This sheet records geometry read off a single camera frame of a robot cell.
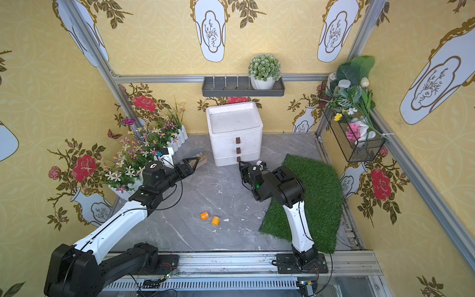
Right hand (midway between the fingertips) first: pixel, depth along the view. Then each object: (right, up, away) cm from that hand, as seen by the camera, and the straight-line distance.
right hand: (250, 157), depth 105 cm
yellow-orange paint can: (-17, -28, -21) cm, 39 cm away
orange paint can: (-22, -26, -20) cm, 40 cm away
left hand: (-28, 0, -24) cm, 37 cm away
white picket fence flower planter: (-58, -4, -21) cm, 62 cm away
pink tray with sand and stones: (-28, 0, +3) cm, 28 cm away
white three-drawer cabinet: (-8, +13, -15) cm, 21 cm away
